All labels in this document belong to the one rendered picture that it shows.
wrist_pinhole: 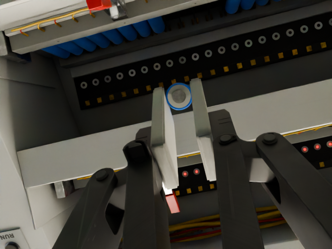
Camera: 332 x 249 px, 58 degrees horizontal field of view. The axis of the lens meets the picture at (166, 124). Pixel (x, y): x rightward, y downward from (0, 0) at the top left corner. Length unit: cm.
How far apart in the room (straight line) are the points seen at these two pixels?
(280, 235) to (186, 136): 26
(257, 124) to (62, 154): 22
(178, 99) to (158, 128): 5
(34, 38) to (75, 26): 5
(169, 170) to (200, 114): 3
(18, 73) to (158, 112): 29
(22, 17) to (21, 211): 23
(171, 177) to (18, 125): 28
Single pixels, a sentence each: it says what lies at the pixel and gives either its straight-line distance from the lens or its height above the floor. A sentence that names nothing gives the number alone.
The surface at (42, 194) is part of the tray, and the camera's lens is 42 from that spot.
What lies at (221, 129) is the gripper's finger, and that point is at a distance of 16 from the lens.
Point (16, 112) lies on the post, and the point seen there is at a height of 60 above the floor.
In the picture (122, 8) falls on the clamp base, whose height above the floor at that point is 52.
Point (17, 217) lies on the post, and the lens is 42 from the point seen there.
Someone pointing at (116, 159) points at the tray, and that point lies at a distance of 34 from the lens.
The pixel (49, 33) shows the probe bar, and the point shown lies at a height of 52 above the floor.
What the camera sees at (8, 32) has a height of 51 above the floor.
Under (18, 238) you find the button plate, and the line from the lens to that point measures 44.
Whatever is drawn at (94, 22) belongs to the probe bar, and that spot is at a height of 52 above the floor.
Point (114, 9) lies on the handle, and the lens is 32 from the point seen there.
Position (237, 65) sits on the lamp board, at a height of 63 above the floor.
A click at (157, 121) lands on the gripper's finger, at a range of 16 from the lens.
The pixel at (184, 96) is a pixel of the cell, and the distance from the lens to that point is 20.
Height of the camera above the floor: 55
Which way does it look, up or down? 17 degrees up
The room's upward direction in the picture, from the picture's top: 165 degrees clockwise
